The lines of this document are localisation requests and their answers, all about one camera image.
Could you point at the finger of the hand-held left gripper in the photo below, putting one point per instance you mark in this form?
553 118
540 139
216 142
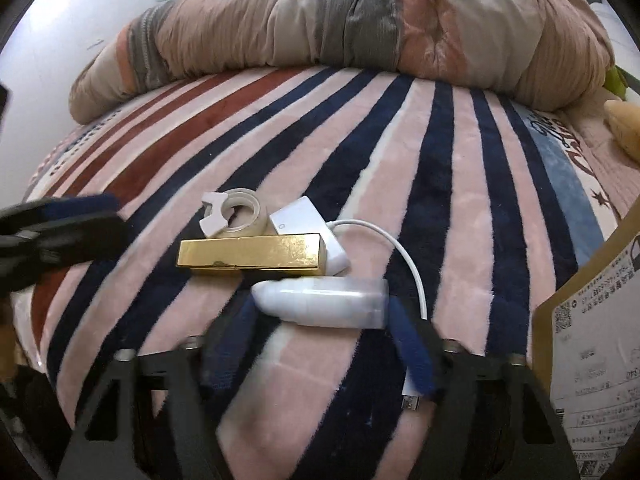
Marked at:
70 220

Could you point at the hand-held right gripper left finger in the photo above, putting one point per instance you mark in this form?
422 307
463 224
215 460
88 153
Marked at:
231 340

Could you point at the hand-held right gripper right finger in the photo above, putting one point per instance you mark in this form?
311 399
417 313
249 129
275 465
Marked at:
411 347

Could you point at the gold rectangular box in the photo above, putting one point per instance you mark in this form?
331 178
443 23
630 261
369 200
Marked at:
250 253

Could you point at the white plastic bottle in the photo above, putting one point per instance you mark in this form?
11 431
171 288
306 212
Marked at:
325 300

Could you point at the clear tape roll with dispenser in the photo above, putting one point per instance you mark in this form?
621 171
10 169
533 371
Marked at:
231 212

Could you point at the cardboard box with label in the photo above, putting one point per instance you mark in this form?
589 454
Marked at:
592 355

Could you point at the striped plush blanket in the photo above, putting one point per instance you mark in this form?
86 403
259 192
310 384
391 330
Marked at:
310 160

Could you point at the yellow plush toy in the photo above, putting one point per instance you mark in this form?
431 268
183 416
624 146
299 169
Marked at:
622 122

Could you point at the rolled beige quilt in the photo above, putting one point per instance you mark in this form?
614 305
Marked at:
350 30

